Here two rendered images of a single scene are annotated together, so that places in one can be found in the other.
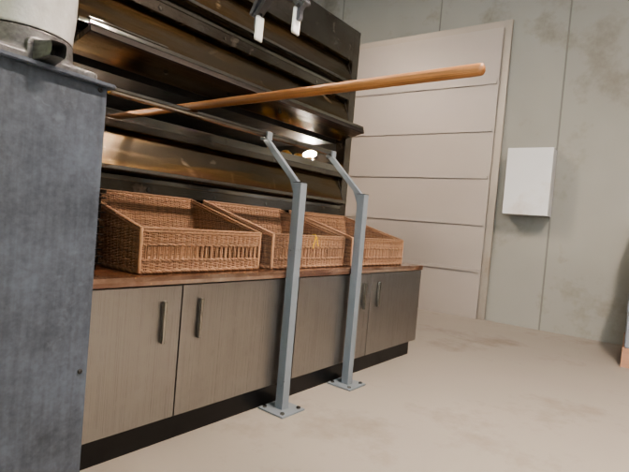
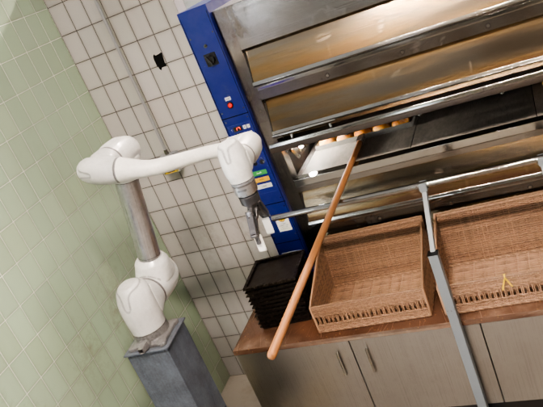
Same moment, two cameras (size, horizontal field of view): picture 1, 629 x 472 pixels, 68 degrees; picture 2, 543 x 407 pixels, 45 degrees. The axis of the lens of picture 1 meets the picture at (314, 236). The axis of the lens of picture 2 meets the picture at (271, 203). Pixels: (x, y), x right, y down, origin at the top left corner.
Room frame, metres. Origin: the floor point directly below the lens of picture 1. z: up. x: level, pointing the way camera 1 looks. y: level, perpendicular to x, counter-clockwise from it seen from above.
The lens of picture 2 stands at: (0.89, -2.12, 2.31)
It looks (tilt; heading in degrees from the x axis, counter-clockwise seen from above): 21 degrees down; 77
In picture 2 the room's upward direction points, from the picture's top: 23 degrees counter-clockwise
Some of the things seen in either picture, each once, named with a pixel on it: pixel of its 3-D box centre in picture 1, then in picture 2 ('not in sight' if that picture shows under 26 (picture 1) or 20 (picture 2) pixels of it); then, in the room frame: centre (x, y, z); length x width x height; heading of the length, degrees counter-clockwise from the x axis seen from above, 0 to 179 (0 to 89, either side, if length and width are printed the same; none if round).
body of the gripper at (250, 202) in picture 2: not in sight; (251, 203); (1.34, 0.15, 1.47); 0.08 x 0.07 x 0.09; 56
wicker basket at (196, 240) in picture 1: (169, 228); (371, 273); (1.83, 0.57, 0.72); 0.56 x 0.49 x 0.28; 143
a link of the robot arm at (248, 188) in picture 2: not in sight; (245, 186); (1.34, 0.15, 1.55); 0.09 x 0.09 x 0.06
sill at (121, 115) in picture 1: (240, 145); (472, 138); (2.47, 0.43, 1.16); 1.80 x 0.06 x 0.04; 142
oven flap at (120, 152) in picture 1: (241, 172); (479, 167); (2.45, 0.41, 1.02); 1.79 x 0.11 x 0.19; 142
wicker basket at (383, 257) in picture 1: (346, 237); not in sight; (2.78, -0.19, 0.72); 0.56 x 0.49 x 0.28; 141
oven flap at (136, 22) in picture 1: (249, 73); (450, 63); (2.45, 0.41, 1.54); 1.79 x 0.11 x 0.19; 142
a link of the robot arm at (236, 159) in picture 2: not in sight; (235, 158); (1.35, 0.16, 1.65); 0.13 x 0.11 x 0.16; 53
